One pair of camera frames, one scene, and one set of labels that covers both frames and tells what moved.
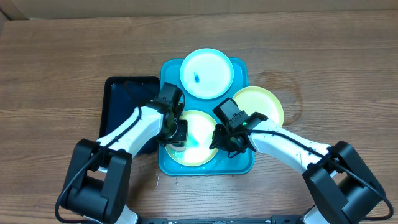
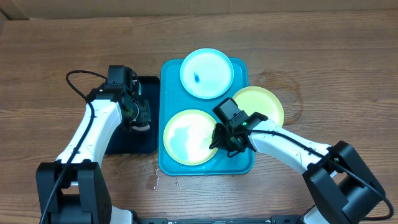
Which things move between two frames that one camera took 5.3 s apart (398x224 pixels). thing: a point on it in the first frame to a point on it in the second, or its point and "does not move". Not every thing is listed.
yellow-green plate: [198, 152] does not move
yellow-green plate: [254, 99] does not move
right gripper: [221, 144] does not move
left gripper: [182, 137] to [145, 116]
